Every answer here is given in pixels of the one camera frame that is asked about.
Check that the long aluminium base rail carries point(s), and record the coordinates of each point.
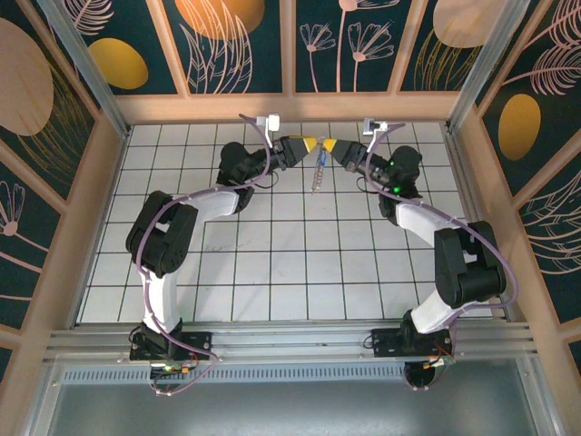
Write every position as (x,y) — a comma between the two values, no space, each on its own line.
(290,340)

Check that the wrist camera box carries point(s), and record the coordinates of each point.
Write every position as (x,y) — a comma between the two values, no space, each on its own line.
(373,125)
(271,121)

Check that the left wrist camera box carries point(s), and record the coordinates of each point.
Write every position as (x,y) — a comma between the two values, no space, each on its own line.
(271,121)

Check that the aluminium corner post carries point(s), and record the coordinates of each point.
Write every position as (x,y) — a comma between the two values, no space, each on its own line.
(91,77)
(481,68)

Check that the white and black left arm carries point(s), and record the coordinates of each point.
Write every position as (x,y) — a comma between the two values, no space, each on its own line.
(213,204)

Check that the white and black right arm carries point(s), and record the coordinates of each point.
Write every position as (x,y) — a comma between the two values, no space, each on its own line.
(422,222)

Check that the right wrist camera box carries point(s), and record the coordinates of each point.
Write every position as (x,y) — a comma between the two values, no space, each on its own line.
(373,125)

